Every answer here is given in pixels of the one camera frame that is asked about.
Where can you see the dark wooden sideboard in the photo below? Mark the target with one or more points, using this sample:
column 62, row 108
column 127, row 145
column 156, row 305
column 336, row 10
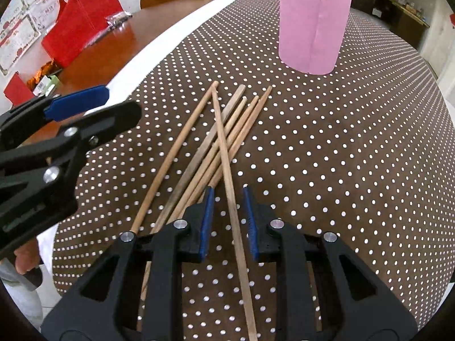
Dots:
column 401, row 25

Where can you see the green tray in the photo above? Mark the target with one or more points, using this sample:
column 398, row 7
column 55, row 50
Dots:
column 57, row 79

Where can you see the clear packet of dark items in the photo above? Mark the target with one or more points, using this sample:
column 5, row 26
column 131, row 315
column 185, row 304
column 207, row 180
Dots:
column 117, row 19

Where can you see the single round wooden chopstick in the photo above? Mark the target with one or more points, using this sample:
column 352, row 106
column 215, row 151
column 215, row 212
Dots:
column 234, row 220

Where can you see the person's left hand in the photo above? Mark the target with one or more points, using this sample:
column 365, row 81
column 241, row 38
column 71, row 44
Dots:
column 26, row 259

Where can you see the pile of wooden chopsticks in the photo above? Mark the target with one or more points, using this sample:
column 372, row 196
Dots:
column 193, row 165

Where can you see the wall of award certificates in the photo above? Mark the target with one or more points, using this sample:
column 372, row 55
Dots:
column 21, row 32

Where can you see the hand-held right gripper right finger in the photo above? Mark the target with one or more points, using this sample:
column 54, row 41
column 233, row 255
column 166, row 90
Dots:
column 250, row 227

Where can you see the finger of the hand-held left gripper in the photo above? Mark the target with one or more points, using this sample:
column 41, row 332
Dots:
column 113, row 117
column 78, row 101

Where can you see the red box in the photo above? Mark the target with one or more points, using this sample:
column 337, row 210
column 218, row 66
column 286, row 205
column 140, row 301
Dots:
column 17, row 90

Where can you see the white green paper packet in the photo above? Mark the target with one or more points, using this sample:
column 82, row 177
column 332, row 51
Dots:
column 44, row 85

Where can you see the brown polka dot tablecloth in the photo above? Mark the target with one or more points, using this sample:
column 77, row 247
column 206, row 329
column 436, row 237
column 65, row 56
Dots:
column 337, row 149

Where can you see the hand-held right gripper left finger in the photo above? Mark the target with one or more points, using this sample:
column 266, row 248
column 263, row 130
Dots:
column 206, row 227

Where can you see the pink cup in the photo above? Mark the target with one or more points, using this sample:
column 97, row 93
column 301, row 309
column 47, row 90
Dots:
column 305, row 32

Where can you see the orange snack wrappers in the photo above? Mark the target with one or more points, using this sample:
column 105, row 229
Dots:
column 44, row 69

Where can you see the red tote bag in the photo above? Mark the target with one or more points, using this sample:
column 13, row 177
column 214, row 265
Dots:
column 78, row 32

